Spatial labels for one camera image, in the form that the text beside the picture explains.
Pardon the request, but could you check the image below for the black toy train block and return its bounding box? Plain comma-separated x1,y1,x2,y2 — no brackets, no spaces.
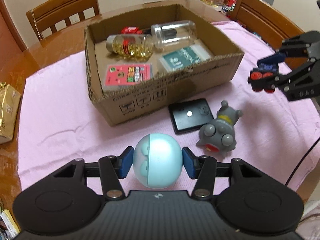
247,63,279,93

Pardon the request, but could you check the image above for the light blue egg-shaped device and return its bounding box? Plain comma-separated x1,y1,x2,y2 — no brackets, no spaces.
133,133,183,189

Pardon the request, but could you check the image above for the red pink package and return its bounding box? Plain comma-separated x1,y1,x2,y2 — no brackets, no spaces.
103,63,153,87

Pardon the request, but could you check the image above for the white plastic rectangular bottle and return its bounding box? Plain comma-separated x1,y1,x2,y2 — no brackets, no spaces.
157,44,214,73

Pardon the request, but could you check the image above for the clear plastic jar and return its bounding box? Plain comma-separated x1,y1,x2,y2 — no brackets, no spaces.
150,20,197,52

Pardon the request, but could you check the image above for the fish oil capsule bottle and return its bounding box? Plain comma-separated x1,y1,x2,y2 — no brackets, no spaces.
106,34,154,58

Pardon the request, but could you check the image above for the wooden chair right side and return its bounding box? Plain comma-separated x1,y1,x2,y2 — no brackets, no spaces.
228,0,308,69

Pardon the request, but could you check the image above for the grey elephant toy figure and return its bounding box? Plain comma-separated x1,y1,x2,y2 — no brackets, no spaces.
196,100,243,156

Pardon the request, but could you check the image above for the black square flat device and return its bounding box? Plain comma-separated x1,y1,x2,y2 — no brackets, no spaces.
168,98,214,134

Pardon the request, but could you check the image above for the pink table cloth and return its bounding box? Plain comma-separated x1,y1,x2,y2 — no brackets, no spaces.
18,21,319,190

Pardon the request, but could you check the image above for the open cardboard box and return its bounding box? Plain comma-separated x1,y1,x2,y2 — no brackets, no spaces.
84,1,244,126

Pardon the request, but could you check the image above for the gold wrapped gift box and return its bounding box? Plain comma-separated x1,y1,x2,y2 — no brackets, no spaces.
0,82,21,144

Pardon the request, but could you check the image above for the wooden chair behind table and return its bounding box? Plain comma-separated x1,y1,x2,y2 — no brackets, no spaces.
26,0,100,40

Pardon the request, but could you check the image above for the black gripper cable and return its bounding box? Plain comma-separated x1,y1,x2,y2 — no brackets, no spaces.
285,135,320,186

